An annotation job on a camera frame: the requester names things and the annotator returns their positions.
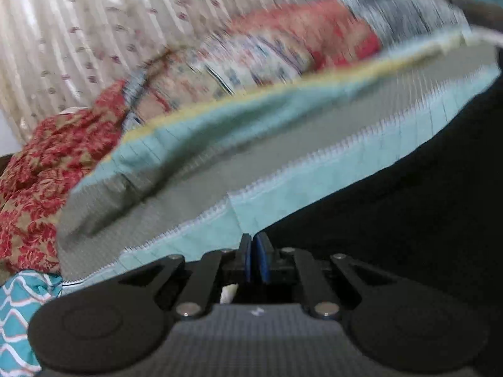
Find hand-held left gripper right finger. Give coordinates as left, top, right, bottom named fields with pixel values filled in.
left=253, top=232, right=398, bottom=319

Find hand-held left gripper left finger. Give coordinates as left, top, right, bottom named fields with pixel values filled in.
left=117, top=233, right=253, bottom=319

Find black pants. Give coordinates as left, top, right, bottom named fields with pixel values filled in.
left=255, top=68, right=503, bottom=323

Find striped teal grey bedspread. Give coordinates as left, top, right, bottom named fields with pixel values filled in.
left=55, top=27, right=501, bottom=287

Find red floral patchwork quilt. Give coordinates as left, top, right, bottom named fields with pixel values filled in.
left=0, top=0, right=384, bottom=276

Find teal wavy patterned cloth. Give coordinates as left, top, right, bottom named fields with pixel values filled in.
left=0, top=269, right=64, bottom=377

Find cream patterned curtain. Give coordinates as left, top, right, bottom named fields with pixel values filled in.
left=0, top=0, right=354, bottom=146

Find grey furry blanket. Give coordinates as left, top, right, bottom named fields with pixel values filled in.
left=346, top=0, right=472, bottom=48

